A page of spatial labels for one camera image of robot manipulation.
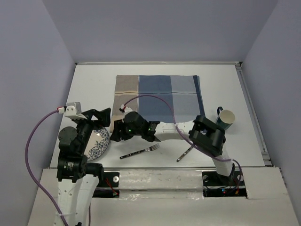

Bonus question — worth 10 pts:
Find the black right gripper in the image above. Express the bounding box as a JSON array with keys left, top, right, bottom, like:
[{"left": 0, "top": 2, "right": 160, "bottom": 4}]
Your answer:
[{"left": 110, "top": 118, "right": 143, "bottom": 140}]

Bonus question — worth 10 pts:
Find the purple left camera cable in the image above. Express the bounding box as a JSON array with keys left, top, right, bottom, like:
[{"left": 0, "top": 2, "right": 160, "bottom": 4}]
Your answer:
[{"left": 25, "top": 109, "right": 94, "bottom": 226}]

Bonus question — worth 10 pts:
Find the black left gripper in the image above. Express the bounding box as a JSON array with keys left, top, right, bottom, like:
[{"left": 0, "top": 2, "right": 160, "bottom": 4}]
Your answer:
[{"left": 73, "top": 106, "right": 111, "bottom": 152}]

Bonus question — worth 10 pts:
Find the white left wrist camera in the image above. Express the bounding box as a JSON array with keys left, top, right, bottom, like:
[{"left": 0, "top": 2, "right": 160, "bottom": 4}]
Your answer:
[{"left": 57, "top": 102, "right": 86, "bottom": 120}]

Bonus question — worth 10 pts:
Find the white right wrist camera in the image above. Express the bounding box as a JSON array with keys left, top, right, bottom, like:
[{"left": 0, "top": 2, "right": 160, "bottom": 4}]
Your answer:
[{"left": 119, "top": 105, "right": 133, "bottom": 116}]

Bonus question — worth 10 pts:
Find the purple camera cable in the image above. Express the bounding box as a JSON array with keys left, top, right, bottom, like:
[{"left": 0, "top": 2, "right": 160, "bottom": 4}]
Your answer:
[
  {"left": 119, "top": 95, "right": 244, "bottom": 184},
  {"left": 25, "top": 109, "right": 94, "bottom": 226}
]

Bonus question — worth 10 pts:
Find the silver knife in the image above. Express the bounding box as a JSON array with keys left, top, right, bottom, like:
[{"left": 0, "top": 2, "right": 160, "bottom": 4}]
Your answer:
[{"left": 176, "top": 146, "right": 193, "bottom": 162}]

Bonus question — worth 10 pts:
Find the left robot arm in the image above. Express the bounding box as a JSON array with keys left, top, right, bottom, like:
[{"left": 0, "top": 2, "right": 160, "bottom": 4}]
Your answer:
[{"left": 54, "top": 102, "right": 111, "bottom": 226}]

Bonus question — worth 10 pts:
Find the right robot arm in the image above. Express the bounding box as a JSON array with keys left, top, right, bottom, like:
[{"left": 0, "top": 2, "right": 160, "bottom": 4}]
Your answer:
[{"left": 110, "top": 111, "right": 235, "bottom": 185}]

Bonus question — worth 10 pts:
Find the dark green mug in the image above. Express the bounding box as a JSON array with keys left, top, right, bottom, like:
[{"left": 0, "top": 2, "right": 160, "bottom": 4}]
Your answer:
[{"left": 215, "top": 106, "right": 236, "bottom": 130}]

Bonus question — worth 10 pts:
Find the blue beige checked cloth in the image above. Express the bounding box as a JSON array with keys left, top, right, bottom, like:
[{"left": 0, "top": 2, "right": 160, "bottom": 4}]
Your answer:
[{"left": 111, "top": 75, "right": 205, "bottom": 123}]

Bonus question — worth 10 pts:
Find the silver fork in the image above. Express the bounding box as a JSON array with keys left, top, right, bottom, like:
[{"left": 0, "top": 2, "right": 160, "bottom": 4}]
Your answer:
[{"left": 119, "top": 144, "right": 160, "bottom": 160}]

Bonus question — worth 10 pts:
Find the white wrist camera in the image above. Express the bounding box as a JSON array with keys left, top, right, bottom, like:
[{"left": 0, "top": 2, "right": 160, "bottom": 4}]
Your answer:
[
  {"left": 119, "top": 105, "right": 133, "bottom": 116},
  {"left": 57, "top": 102, "right": 86, "bottom": 120}
]

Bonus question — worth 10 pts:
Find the blue white patterned plate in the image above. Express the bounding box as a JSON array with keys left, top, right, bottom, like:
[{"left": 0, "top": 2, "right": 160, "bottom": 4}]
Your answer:
[{"left": 84, "top": 128, "right": 110, "bottom": 161}]

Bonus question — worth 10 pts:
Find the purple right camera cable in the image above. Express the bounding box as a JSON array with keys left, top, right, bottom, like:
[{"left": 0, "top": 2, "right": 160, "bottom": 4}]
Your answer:
[{"left": 119, "top": 95, "right": 244, "bottom": 184}]

